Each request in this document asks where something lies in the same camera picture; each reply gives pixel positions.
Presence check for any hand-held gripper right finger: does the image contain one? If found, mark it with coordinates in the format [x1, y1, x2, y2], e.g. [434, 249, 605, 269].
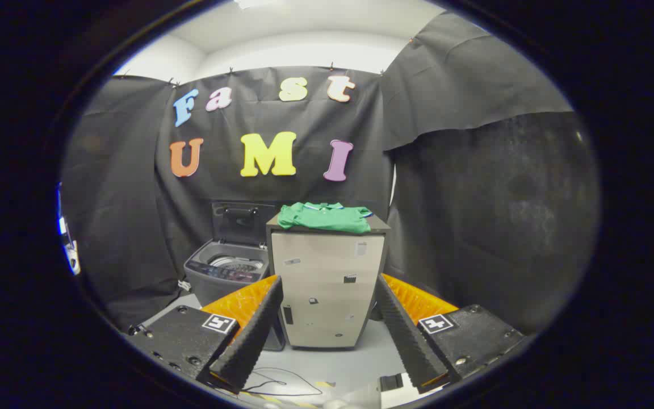
[375, 273, 527, 394]

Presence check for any beige cabinet with dark top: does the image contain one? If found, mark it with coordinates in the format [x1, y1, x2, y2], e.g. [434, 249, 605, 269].
[266, 213, 391, 350]

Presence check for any thin black floor cable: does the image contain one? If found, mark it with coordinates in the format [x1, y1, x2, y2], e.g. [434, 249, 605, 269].
[242, 367, 324, 397]

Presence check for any green polo shirt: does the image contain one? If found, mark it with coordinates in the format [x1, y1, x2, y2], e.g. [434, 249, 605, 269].
[277, 202, 373, 234]

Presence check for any white device with blue edge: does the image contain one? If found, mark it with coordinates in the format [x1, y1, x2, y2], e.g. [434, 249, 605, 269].
[57, 182, 81, 277]

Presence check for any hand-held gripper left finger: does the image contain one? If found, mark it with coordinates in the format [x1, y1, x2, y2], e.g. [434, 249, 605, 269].
[124, 275, 284, 394]

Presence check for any dark grey washing machine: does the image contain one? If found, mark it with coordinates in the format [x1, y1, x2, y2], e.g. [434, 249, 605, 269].
[184, 239, 286, 351]

